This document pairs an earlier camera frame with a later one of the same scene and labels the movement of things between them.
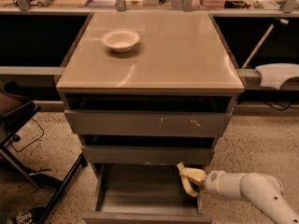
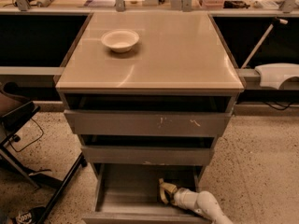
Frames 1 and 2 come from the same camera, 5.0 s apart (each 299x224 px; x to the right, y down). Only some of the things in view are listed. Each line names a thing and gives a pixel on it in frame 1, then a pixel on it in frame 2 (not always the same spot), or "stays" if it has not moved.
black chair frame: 12,119 stays
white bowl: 121,40 stays
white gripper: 213,181 -> 180,196
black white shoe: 31,217 stays
